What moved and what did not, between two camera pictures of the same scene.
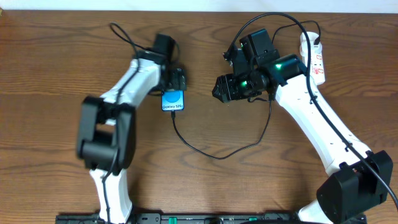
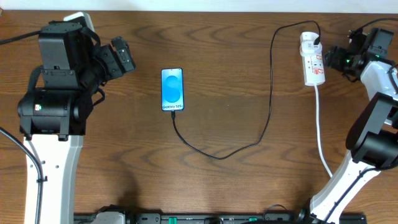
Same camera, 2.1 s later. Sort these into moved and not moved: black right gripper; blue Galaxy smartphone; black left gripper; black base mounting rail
Moved: black left gripper; black right gripper
Not moved: blue Galaxy smartphone; black base mounting rail
